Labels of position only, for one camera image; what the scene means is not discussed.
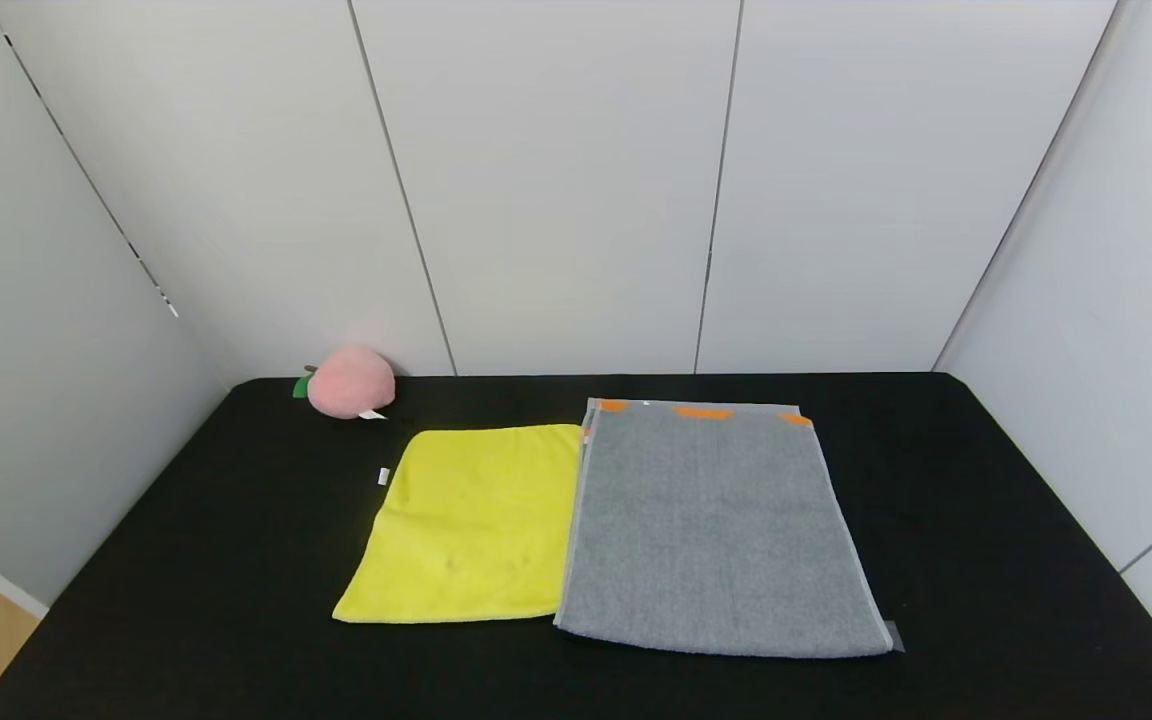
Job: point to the grey towel with orange marks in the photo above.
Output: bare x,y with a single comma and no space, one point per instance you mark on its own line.
716,530

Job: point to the yellow towel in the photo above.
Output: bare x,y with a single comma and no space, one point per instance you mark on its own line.
476,520

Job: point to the pink peach plush toy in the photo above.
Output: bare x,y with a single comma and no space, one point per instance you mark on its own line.
351,382

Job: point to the grey tape marker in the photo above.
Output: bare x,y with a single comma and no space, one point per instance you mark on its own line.
895,637

